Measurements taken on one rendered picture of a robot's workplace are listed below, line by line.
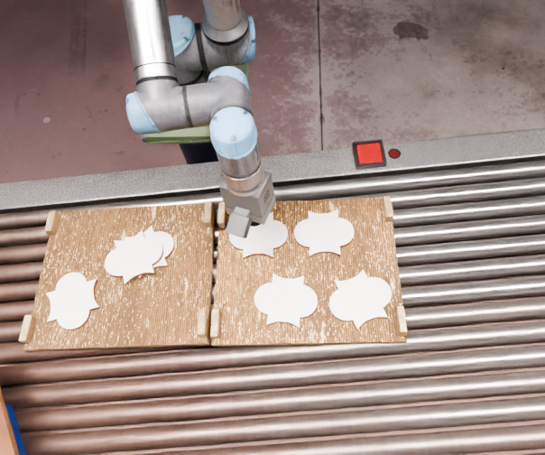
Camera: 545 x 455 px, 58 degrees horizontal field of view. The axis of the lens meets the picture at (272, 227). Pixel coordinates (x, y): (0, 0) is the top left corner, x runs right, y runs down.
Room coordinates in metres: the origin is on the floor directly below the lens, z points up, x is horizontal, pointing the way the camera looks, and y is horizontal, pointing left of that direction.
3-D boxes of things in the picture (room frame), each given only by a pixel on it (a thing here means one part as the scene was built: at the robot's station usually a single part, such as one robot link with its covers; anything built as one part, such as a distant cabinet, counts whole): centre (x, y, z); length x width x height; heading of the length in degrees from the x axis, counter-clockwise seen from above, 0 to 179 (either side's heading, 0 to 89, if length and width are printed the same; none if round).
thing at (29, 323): (0.40, 0.57, 0.95); 0.06 x 0.02 x 0.03; 171
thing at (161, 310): (0.51, 0.36, 0.93); 0.41 x 0.35 x 0.02; 81
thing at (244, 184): (0.53, 0.04, 1.21); 0.08 x 0.08 x 0.05
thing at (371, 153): (0.71, -0.28, 0.92); 0.06 x 0.06 x 0.01; 84
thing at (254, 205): (0.52, 0.05, 1.13); 0.12 x 0.09 x 0.16; 149
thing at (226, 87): (0.64, 0.05, 1.29); 0.11 x 0.11 x 0.08; 89
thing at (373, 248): (0.44, -0.06, 0.93); 0.41 x 0.35 x 0.02; 80
